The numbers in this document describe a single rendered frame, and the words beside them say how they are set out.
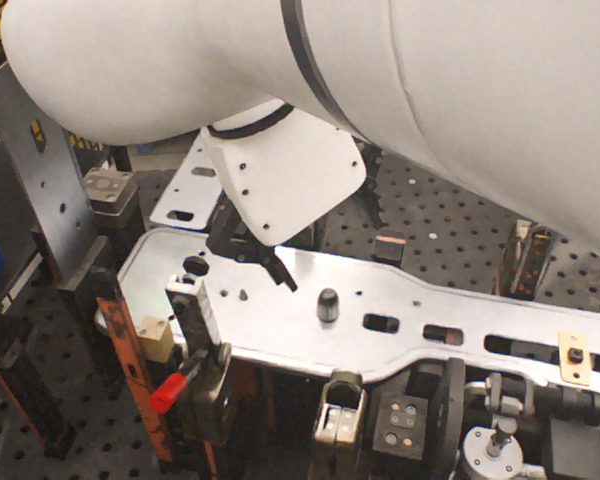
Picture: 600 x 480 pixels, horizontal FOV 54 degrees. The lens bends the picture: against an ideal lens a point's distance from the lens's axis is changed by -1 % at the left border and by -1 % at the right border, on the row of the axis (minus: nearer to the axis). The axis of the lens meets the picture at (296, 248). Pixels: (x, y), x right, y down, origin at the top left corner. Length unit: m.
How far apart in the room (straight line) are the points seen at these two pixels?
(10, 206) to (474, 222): 1.00
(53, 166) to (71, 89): 0.60
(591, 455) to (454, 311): 0.33
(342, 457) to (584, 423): 0.25
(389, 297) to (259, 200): 0.49
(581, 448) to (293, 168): 0.38
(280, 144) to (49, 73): 0.18
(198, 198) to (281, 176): 0.63
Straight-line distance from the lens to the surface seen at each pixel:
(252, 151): 0.41
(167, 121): 0.27
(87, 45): 0.26
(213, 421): 0.78
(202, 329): 0.68
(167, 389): 0.64
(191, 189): 1.07
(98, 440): 1.15
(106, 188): 1.01
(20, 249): 1.00
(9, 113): 0.80
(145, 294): 0.91
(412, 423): 0.64
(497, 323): 0.90
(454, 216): 1.49
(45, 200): 0.88
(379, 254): 0.96
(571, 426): 0.64
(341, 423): 0.69
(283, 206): 0.44
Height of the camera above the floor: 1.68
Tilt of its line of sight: 46 degrees down
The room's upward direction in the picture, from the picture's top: straight up
